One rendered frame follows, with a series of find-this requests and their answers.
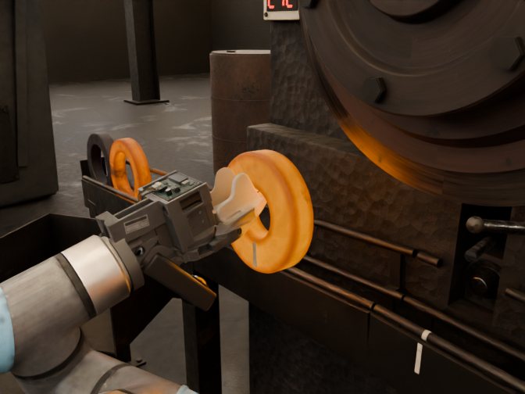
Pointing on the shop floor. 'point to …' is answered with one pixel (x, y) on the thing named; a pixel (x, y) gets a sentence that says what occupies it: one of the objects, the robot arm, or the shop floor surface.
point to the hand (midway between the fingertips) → (262, 196)
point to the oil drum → (237, 100)
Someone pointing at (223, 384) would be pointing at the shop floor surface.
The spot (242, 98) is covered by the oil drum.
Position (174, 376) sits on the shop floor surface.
